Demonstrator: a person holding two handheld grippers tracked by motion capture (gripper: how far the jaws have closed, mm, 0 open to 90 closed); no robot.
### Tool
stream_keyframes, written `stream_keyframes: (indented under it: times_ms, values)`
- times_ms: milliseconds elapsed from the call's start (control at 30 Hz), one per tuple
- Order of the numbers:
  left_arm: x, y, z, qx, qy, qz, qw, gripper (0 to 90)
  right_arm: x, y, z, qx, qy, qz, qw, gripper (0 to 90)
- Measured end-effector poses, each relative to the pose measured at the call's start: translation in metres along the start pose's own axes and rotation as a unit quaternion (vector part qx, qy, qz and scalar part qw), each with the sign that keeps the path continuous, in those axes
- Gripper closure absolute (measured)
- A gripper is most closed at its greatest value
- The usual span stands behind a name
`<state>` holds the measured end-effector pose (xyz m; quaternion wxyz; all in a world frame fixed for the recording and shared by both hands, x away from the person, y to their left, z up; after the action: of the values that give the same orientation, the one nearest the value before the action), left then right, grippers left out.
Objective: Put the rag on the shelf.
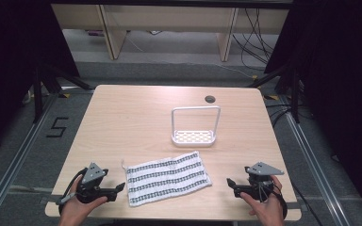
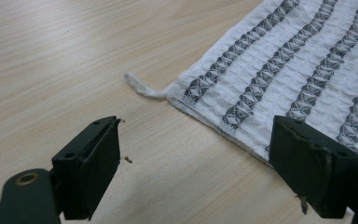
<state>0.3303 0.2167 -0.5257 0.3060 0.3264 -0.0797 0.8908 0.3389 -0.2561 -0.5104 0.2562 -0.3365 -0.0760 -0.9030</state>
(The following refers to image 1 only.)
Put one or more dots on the dark curtain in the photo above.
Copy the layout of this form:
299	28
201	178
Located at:
12	62
342	78

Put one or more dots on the person's right hand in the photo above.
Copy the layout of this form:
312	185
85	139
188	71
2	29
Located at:
265	210

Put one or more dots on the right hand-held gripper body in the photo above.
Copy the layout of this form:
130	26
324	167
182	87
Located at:
259	182

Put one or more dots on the yellow black tape marker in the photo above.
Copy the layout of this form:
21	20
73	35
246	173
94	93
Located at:
271	97

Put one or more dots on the white green-striped dish towel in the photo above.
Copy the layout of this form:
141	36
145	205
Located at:
166	179

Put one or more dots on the light wooden desk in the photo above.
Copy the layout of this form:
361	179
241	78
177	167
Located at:
169	19

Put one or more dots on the black metal stand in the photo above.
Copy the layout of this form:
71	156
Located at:
47	81
290	88

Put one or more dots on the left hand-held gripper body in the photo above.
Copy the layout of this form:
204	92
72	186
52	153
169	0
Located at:
91	174

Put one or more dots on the white towel rack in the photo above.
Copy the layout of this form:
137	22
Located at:
194	136

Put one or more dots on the person's left hand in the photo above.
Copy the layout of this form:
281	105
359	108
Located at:
75	210

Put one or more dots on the aluminium floor rail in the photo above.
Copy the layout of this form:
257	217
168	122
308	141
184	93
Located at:
317	169
15	160

